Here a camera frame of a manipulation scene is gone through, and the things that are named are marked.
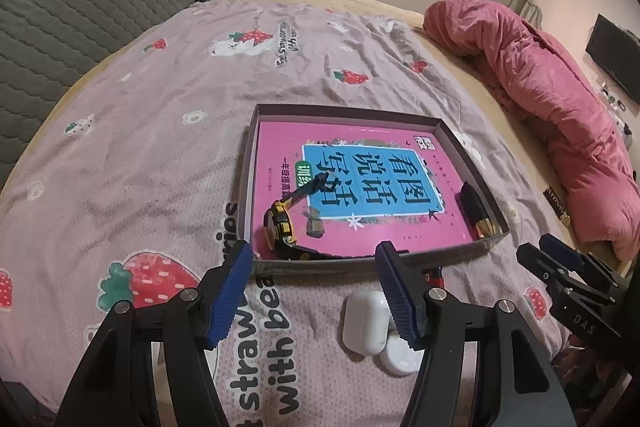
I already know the pink duvet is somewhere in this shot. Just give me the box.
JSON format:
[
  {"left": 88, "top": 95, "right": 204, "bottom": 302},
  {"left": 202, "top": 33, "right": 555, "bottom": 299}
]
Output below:
[{"left": 422, "top": 0, "right": 640, "bottom": 263}]

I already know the white round bottle cap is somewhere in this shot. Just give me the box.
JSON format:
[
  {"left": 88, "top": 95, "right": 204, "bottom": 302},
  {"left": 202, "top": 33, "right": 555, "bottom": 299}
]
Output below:
[{"left": 380, "top": 334, "right": 426, "bottom": 377}]

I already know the black yellow wristwatch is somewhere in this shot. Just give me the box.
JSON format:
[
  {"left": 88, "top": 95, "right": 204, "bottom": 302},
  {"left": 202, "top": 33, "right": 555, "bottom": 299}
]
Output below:
[{"left": 263, "top": 173, "right": 346, "bottom": 262}]

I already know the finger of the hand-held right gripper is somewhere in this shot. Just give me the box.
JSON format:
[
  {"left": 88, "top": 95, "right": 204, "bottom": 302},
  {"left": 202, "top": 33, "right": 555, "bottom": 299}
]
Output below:
[
  {"left": 516, "top": 243, "right": 618, "bottom": 306},
  {"left": 539, "top": 233, "right": 626, "bottom": 282}
]

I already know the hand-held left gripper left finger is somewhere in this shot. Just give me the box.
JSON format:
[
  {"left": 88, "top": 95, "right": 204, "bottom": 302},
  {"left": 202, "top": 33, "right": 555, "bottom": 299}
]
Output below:
[{"left": 52, "top": 239, "right": 254, "bottom": 427}]

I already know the black gold small case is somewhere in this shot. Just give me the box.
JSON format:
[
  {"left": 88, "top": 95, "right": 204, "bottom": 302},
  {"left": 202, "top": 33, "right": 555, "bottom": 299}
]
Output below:
[{"left": 460, "top": 181, "right": 503, "bottom": 240}]

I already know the white earbuds case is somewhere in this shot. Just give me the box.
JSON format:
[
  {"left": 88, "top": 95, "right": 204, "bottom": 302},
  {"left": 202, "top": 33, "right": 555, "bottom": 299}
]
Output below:
[{"left": 342, "top": 289, "right": 396, "bottom": 353}]

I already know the grey shallow cardboard box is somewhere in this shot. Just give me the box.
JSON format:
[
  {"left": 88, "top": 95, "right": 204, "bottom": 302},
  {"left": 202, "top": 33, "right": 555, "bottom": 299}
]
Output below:
[{"left": 248, "top": 103, "right": 511, "bottom": 275}]

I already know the pink blue book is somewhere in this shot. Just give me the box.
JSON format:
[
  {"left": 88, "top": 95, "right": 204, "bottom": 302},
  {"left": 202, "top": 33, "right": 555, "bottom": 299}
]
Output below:
[{"left": 252, "top": 123, "right": 481, "bottom": 258}]

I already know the black television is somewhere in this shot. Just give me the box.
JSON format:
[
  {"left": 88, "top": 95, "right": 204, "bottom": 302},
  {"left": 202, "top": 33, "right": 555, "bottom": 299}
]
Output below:
[{"left": 585, "top": 13, "right": 640, "bottom": 104}]

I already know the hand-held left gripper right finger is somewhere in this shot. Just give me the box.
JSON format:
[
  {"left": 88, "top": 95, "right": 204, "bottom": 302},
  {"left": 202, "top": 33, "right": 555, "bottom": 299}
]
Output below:
[{"left": 375, "top": 241, "right": 581, "bottom": 427}]

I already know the grey quilted headboard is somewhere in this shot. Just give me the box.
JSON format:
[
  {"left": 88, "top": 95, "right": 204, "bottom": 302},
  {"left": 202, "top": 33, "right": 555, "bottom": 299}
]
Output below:
[{"left": 0, "top": 0, "right": 226, "bottom": 188}]

